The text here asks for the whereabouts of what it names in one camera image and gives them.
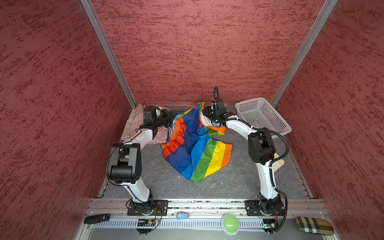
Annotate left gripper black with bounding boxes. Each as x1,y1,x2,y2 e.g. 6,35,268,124
154,108,178,128

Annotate pink shorts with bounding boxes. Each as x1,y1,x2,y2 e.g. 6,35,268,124
129,105,168,144

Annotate colourful shorts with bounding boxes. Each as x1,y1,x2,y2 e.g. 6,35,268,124
162,102,232,183

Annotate beige shorts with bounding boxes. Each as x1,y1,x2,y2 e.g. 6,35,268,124
121,109,136,142

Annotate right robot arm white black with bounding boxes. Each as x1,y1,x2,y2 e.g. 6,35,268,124
203,107,282,216

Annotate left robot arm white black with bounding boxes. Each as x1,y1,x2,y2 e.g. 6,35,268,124
106,106,173,216

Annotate white plastic laundry basket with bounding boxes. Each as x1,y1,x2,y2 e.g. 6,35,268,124
235,98,292,136

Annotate cream calculator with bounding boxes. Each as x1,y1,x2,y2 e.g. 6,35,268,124
273,159,285,173

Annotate small blue oval object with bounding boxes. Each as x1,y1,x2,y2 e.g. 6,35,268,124
177,212,189,220

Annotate left circuit board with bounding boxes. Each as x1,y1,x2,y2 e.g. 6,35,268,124
136,219,158,235

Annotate circuit board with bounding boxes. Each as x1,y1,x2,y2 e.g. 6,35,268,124
136,219,158,235
262,219,279,234

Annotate green round button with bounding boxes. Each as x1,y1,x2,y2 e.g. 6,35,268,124
221,214,240,236

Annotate black flat remote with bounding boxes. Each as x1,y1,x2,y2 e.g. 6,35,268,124
84,214,110,225

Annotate right circuit board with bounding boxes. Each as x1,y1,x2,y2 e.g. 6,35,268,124
262,219,279,234

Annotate plaid glasses case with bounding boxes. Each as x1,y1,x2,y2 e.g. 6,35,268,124
296,217,335,236

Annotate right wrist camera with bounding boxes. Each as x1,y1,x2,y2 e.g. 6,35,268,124
212,98,227,115

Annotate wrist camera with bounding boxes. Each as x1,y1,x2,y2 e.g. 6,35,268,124
212,98,227,115
143,106,162,126

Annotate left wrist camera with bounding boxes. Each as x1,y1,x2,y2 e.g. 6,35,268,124
143,106,162,126

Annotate thick black cable conduit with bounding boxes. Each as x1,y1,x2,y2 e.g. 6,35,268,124
212,85,290,233

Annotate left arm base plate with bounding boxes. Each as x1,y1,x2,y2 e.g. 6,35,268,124
127,200,169,217

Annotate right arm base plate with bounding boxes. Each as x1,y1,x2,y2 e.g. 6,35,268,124
244,200,285,217

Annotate aluminium front rail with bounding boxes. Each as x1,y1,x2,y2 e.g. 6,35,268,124
85,198,330,219

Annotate aluminium corner post left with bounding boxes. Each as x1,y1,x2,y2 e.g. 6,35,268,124
81,0,137,109

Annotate aluminium corner post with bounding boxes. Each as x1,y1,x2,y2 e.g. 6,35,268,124
271,0,338,107
81,0,137,109

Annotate aluminium corner post right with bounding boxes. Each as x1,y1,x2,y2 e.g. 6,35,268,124
271,0,338,107

